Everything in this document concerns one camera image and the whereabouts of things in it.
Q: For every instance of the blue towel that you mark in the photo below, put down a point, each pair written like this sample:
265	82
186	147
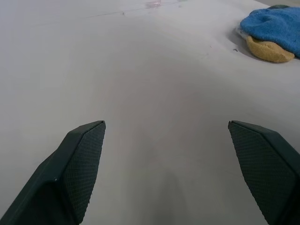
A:
274	28

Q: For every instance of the yellow cloth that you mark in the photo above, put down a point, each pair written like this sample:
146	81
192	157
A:
267	50

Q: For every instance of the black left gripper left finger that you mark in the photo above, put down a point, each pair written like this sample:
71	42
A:
70	168

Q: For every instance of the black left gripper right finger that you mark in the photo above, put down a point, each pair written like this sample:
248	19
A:
264	164

